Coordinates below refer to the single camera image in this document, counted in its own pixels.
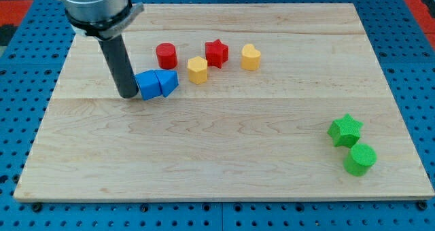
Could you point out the yellow hexagon block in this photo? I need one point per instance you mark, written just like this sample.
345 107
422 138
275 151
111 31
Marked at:
197 70

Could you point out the yellow heart block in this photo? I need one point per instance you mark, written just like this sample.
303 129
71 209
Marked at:
250 57

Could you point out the blue cube block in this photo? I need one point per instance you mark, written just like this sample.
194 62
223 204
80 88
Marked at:
148 84

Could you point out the red star block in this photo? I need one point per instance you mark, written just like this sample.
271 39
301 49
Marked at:
216 53

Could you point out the green star block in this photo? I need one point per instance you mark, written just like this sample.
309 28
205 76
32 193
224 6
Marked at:
345 131

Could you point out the wooden board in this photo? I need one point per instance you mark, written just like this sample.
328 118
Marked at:
241 136

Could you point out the red cylinder block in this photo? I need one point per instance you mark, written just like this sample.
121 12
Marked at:
166 56

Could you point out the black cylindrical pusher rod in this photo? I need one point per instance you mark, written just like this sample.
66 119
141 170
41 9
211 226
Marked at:
118 61

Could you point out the green cylinder block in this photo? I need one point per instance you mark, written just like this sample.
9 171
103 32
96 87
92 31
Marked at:
360 158

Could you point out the blue triangular prism block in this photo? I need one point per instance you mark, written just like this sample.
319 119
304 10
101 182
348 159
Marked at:
168 80

